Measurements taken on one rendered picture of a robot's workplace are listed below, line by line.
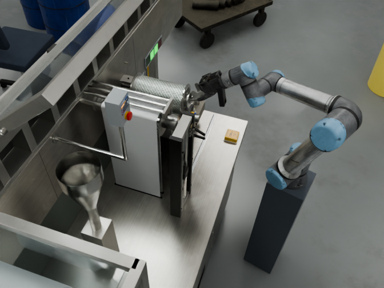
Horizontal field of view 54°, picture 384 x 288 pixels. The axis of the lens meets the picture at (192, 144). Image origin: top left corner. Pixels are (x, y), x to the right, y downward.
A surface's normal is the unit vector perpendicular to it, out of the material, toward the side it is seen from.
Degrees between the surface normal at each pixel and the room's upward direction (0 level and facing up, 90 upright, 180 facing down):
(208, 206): 0
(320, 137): 83
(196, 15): 0
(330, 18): 0
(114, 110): 90
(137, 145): 90
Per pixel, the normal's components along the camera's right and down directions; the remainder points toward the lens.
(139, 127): -0.32, 0.70
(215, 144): 0.04, -0.66
